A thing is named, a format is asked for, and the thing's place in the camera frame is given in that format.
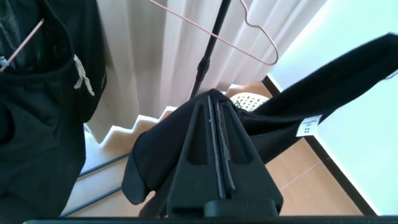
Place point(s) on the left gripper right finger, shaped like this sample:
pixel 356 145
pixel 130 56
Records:
pixel 252 180

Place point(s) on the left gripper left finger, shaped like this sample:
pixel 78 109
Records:
pixel 196 174

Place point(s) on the heap of clothes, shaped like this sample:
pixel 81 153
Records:
pixel 311 93

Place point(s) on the black garment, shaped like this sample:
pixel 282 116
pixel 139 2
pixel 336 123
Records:
pixel 37 124

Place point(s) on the white laundry basket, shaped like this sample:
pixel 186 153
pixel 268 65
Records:
pixel 248 101

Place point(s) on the black clothes rack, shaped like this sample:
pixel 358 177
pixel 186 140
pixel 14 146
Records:
pixel 217 25

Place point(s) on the beige curtain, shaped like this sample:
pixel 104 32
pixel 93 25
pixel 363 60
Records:
pixel 149 62

